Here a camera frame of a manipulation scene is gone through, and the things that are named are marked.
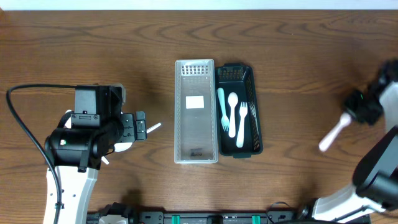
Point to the white plastic fork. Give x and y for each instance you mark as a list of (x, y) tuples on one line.
[(224, 118), (326, 142), (243, 111)]

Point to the white plastic spoon angled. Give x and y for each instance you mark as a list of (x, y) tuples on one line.
[(139, 136)]

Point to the clear plastic perforated basket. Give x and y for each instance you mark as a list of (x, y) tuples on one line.
[(195, 124)]

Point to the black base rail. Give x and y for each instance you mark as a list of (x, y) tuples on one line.
[(119, 213)]

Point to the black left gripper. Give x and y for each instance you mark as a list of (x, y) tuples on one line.
[(129, 126)]

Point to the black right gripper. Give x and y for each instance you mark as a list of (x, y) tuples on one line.
[(358, 109)]

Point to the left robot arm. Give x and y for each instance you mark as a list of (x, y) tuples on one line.
[(78, 144)]

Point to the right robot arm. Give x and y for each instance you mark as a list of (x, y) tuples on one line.
[(374, 183)]

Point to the black plastic perforated basket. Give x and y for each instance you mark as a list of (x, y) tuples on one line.
[(239, 78)]

